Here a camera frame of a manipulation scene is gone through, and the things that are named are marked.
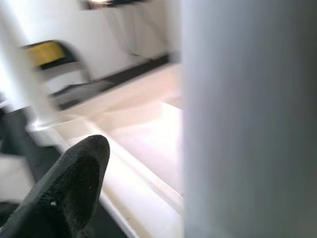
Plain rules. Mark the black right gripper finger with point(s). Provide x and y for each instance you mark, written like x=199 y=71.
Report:
x=62 y=198

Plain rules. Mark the yellow flat sheet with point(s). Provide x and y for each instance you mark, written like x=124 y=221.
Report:
x=45 y=53

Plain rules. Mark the black chair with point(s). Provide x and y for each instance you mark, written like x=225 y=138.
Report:
x=79 y=62

